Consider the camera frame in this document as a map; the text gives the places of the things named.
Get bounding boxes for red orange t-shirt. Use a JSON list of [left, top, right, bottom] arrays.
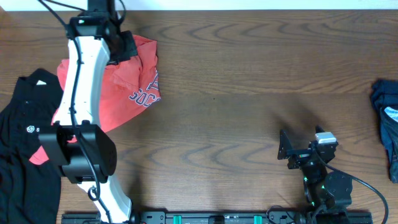
[[29, 34, 162, 166]]

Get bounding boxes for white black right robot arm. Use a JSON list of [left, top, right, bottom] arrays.
[[277, 126, 353, 223]]

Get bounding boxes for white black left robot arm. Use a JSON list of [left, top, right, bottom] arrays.
[[39, 0, 141, 223]]

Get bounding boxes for dark blue jeans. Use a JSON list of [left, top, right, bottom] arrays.
[[370, 79, 397, 184]]

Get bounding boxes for black polo shirt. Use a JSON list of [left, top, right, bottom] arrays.
[[1, 68, 63, 223]]

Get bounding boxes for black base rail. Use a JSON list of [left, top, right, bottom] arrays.
[[61, 210, 373, 224]]

